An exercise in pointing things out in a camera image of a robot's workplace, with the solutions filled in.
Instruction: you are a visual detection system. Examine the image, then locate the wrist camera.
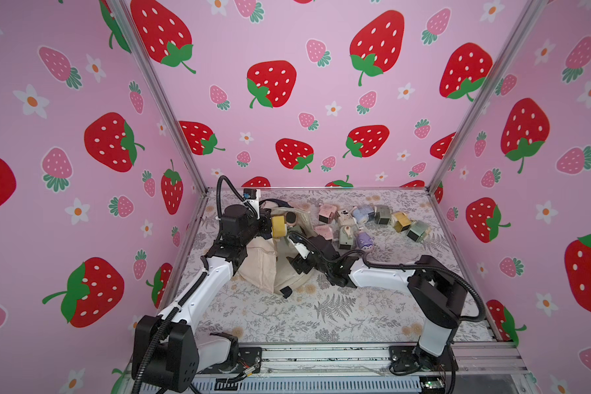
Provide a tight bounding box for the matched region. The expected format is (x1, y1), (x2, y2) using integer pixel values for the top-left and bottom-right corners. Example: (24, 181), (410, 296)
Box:
(220, 188), (261, 235)
(291, 241), (310, 259)

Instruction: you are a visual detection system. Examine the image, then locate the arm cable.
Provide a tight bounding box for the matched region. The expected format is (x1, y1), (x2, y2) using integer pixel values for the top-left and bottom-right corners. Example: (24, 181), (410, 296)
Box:
(287, 230), (488, 375)
(129, 174), (257, 394)

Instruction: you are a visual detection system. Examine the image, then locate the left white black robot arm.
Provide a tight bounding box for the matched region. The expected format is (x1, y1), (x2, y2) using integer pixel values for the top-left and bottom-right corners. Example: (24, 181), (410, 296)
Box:
(131, 217), (272, 393)

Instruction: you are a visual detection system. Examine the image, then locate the yellow pencil sharpener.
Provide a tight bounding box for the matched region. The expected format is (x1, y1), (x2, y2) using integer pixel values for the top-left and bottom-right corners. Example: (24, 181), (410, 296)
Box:
(392, 211), (412, 233)
(271, 215), (287, 239)

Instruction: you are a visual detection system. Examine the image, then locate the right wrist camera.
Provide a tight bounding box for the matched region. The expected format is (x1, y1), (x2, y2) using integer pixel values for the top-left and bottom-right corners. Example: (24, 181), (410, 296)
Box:
(291, 241), (310, 259)

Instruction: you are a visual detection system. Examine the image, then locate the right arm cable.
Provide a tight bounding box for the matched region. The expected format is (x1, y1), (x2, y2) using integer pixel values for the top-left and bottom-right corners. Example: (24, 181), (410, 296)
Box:
(287, 230), (488, 375)

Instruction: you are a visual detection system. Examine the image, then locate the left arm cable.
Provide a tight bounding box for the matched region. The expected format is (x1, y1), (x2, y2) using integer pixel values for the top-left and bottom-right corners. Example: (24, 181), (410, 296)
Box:
(129, 174), (257, 394)

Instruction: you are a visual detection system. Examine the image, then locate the light blue pencil sharpener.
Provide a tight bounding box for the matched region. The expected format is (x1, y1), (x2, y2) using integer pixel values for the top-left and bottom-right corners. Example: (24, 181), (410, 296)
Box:
(351, 205), (376, 224)

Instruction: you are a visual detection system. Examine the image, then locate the mint green pencil sharpener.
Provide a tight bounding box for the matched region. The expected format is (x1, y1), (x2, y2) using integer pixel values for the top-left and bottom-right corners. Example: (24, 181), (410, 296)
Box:
(407, 220), (431, 242)

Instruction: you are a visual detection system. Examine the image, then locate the cream white pencil sharpener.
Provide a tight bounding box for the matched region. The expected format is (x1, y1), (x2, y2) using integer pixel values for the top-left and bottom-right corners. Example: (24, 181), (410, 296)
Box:
(337, 209), (357, 227)

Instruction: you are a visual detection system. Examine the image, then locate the pink pencil sharpener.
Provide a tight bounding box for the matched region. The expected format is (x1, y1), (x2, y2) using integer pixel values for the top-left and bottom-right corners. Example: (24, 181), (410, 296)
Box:
(314, 224), (335, 241)
(318, 204), (338, 224)

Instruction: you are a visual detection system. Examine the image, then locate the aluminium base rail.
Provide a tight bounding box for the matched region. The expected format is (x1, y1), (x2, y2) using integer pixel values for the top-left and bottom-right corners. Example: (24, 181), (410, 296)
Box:
(188, 342), (542, 393)

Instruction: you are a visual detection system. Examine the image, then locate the purple pencil sharpener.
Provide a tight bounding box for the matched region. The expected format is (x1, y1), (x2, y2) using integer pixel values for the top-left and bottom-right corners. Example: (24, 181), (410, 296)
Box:
(356, 231), (374, 252)

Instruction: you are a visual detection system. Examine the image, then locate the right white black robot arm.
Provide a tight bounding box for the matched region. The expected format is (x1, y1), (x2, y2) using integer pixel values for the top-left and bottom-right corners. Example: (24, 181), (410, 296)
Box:
(287, 233), (486, 376)

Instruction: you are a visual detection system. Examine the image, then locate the grey green pencil sharpener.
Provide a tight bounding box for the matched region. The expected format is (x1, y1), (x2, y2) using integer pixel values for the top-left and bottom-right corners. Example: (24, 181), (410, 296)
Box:
(374, 205), (392, 226)

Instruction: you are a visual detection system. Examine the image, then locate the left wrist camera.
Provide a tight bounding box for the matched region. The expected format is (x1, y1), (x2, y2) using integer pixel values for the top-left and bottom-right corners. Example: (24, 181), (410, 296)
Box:
(220, 188), (261, 235)

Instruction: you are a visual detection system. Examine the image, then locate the cream canvas tote bag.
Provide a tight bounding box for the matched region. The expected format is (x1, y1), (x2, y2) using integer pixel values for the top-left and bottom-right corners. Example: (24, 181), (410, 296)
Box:
(238, 199), (318, 298)

